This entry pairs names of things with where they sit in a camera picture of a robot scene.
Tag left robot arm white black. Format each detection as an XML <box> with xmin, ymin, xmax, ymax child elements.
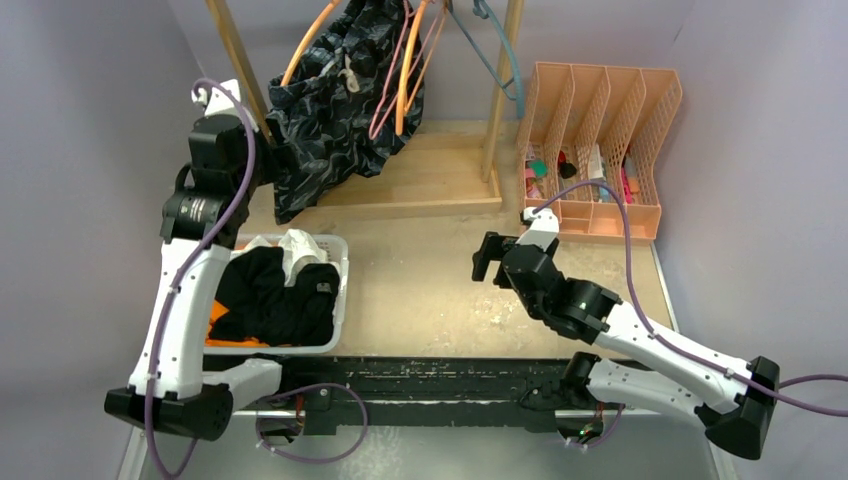
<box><xmin>104</xmin><ymin>114</ymin><xmax>298</xmax><ymax>441</ymax></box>

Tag pink small bottle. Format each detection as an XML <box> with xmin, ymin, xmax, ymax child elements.
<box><xmin>524</xmin><ymin>168</ymin><xmax>542</xmax><ymax>199</ymax></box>

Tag wooden clothes rack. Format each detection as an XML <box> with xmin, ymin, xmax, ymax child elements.
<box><xmin>205</xmin><ymin>1</ymin><xmax>524</xmax><ymax>223</ymax></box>

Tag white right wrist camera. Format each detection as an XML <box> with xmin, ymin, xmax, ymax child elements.
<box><xmin>517</xmin><ymin>207</ymin><xmax>560</xmax><ymax>251</ymax></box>

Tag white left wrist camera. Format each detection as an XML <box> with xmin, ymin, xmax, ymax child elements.
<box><xmin>191</xmin><ymin>79</ymin><xmax>243</xmax><ymax>118</ymax></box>

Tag grey-blue plastic hanger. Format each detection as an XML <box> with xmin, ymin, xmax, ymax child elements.
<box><xmin>447</xmin><ymin>0</ymin><xmax>527</xmax><ymax>119</ymax></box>

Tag white shorts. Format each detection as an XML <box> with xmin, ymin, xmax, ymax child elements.
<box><xmin>242</xmin><ymin>229</ymin><xmax>341</xmax><ymax>287</ymax></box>

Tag dark camouflage shorts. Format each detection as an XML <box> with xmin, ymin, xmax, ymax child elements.
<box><xmin>266</xmin><ymin>1</ymin><xmax>426</xmax><ymax>225</ymax></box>

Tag green small item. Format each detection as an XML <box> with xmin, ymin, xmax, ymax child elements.
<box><xmin>527</xmin><ymin>160</ymin><xmax>548</xmax><ymax>178</ymax></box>

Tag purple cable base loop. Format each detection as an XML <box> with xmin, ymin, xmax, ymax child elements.
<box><xmin>254</xmin><ymin>382</ymin><xmax>370</xmax><ymax>465</ymax></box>

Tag pink plastic file organizer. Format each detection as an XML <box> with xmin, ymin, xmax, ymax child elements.
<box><xmin>516</xmin><ymin>62</ymin><xmax>683</xmax><ymax>245</ymax></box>

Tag orange shorts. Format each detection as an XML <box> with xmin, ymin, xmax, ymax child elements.
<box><xmin>205</xmin><ymin>300</ymin><xmax>296</xmax><ymax>348</ymax></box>

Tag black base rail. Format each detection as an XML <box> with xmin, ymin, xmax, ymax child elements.
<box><xmin>237</xmin><ymin>356</ymin><xmax>595</xmax><ymax>433</ymax></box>

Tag white plastic basket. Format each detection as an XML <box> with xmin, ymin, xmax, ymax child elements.
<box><xmin>204</xmin><ymin>232</ymin><xmax>349</xmax><ymax>356</ymax></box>

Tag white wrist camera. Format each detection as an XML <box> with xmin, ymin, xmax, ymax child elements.
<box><xmin>191</xmin><ymin>79</ymin><xmax>243</xmax><ymax>118</ymax></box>
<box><xmin>517</xmin><ymin>207</ymin><xmax>560</xmax><ymax>251</ymax></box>

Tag pink thin hanger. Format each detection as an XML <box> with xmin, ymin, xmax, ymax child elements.
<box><xmin>368</xmin><ymin>1</ymin><xmax>418</xmax><ymax>140</ymax></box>

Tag orange hanger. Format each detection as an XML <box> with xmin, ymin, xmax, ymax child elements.
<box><xmin>395</xmin><ymin>1</ymin><xmax>447</xmax><ymax>136</ymax></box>
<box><xmin>279</xmin><ymin>0</ymin><xmax>342</xmax><ymax>86</ymax></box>

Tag black shorts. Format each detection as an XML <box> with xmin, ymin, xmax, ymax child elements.
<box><xmin>213</xmin><ymin>247</ymin><xmax>340</xmax><ymax>347</ymax></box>

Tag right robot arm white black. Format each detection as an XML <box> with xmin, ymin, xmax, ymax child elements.
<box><xmin>471</xmin><ymin>232</ymin><xmax>780</xmax><ymax>460</ymax></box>

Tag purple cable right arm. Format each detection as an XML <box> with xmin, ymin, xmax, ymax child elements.
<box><xmin>533</xmin><ymin>180</ymin><xmax>848</xmax><ymax>419</ymax></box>

